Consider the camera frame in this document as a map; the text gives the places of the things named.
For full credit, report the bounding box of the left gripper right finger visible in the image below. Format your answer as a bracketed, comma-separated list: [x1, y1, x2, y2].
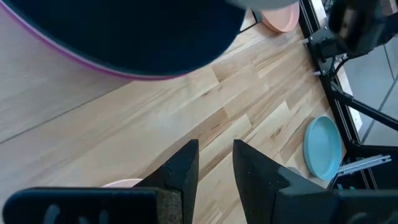
[232, 139, 398, 224]

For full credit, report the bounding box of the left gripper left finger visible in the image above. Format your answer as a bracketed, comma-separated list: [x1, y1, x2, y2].
[2, 139, 200, 224]

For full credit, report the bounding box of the teal plate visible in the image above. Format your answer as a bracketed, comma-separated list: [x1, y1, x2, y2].
[303, 116, 343, 181]

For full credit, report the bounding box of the navy blue plate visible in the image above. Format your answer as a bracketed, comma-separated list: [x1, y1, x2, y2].
[0, 0, 247, 77]

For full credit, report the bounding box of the pale pink plate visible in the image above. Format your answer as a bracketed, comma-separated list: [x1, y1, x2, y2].
[101, 178, 144, 189]

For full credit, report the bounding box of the peach plate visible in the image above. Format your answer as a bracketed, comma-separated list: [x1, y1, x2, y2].
[260, 1, 301, 34]

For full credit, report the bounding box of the silver aluminium bracket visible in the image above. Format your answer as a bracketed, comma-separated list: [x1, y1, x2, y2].
[336, 154, 392, 175]

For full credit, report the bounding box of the black aluminium table frame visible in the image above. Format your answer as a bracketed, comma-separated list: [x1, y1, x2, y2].
[297, 0, 398, 191]

